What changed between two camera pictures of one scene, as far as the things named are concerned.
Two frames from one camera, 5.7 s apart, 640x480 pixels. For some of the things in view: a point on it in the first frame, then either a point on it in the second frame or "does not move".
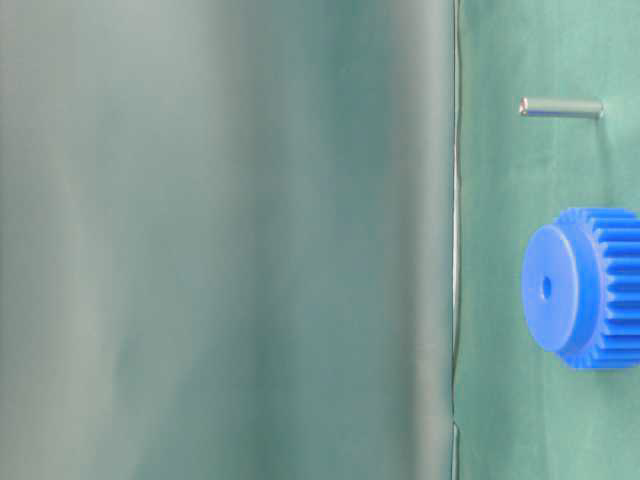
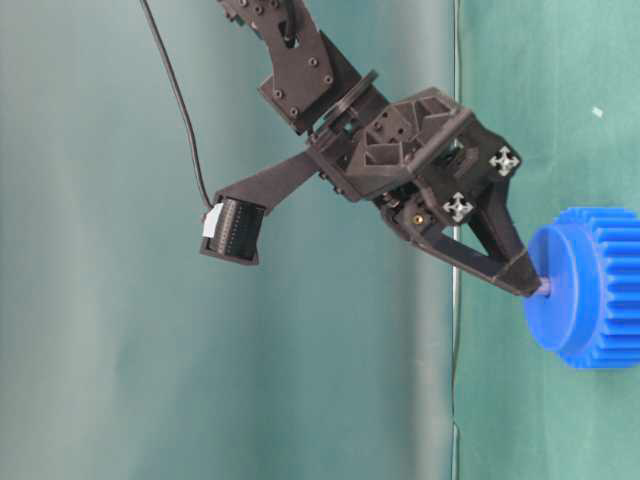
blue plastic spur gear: [581, 287] does not move
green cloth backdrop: [226, 239] does not move
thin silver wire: [456, 329] does not move
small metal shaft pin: [560, 107] -> [545, 286]
